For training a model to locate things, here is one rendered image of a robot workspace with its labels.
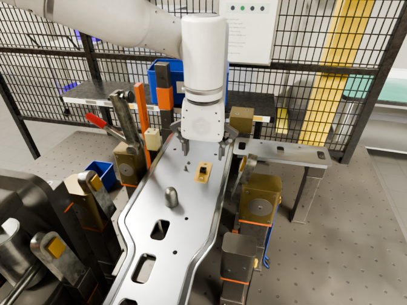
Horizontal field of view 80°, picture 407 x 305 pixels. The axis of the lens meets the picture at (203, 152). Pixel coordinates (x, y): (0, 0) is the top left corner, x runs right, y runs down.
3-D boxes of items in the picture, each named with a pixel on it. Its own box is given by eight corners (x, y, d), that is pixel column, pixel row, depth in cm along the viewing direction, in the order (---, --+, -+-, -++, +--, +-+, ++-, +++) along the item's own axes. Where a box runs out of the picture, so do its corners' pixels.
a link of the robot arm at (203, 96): (177, 89, 50) (178, 102, 52) (219, 92, 49) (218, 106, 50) (188, 75, 57) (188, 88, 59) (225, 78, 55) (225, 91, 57)
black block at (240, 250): (252, 322, 65) (271, 261, 47) (216, 313, 66) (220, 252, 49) (254, 301, 69) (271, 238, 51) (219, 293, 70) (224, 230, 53)
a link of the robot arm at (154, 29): (56, 10, 46) (193, 66, 62) (42, 22, 34) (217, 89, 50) (64, -43, 43) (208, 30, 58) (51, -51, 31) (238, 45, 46)
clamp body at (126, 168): (151, 236, 86) (134, 156, 65) (125, 231, 87) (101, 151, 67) (157, 221, 91) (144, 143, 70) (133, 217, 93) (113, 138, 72)
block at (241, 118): (243, 195, 102) (253, 118, 80) (223, 192, 103) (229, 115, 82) (244, 182, 108) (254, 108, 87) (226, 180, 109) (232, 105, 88)
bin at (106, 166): (105, 195, 101) (100, 180, 96) (83, 192, 103) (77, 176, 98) (118, 178, 110) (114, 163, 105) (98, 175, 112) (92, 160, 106)
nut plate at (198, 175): (206, 183, 64) (206, 180, 63) (192, 181, 64) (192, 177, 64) (212, 163, 70) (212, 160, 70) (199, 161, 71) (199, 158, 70)
